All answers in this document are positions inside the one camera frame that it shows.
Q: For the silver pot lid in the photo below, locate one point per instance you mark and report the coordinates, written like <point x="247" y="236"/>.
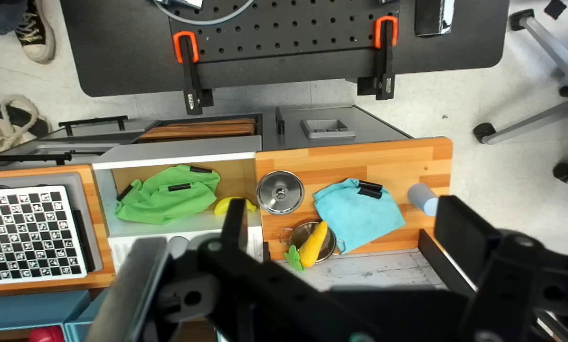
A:
<point x="280" y="192"/>

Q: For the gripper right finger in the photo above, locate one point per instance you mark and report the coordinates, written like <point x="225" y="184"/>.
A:
<point x="512" y="285"/>

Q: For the black clip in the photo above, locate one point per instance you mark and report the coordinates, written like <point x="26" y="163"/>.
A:
<point x="125" y="192"/>
<point x="200" y="169"/>
<point x="370" y="188"/>
<point x="179" y="187"/>

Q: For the blue storage bin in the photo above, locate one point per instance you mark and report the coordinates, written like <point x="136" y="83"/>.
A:
<point x="27" y="308"/>

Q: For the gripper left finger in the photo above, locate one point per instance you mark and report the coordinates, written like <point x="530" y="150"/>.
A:
<point x="265" y="294"/>

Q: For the blue towel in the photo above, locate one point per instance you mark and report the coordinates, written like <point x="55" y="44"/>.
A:
<point x="360" y="218"/>

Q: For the silver metal block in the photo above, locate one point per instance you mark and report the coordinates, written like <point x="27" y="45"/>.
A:
<point x="433" y="16"/>

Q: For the small silver pot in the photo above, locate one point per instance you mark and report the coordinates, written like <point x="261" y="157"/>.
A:
<point x="332" y="246"/>

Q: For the orange and black clamp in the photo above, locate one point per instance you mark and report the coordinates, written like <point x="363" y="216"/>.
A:
<point x="383" y="57"/>
<point x="191" y="71"/>

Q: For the toy carrot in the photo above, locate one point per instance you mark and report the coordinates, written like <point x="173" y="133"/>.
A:
<point x="312" y="247"/>

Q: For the toy kitchen sink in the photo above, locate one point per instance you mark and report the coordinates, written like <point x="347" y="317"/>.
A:
<point x="194" y="228"/>

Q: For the yellow toy banana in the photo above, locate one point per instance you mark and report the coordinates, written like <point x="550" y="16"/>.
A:
<point x="223" y="205"/>

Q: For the light blue cylinder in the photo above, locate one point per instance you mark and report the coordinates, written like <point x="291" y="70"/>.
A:
<point x="421" y="198"/>

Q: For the checkered calibration board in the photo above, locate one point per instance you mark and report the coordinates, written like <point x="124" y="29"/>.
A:
<point x="27" y="232"/>

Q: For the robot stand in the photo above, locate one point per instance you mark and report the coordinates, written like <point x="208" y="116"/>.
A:
<point x="122" y="47"/>

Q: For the person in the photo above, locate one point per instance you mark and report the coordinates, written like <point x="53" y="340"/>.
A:
<point x="34" y="33"/>

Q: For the toy kitchen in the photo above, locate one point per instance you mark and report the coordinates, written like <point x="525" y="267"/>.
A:
<point x="341" y="161"/>

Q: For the red toy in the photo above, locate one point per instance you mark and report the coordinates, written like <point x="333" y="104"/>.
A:
<point x="46" y="334"/>

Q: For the green towel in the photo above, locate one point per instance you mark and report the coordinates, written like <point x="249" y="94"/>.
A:
<point x="165" y="204"/>

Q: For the office chair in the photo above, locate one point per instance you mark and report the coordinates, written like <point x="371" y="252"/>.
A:
<point x="550" y="61"/>

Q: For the white tote bag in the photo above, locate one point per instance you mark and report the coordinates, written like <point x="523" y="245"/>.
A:
<point x="4" y="128"/>

